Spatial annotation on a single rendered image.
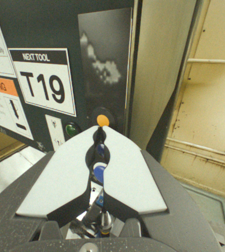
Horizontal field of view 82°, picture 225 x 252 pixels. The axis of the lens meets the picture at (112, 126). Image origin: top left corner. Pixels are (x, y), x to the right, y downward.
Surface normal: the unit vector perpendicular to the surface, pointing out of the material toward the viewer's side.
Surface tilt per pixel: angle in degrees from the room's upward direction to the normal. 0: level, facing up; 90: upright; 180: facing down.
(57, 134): 90
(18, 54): 90
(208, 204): 0
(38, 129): 90
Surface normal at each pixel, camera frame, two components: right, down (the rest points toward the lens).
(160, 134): -0.47, 0.43
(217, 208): 0.01, -0.87
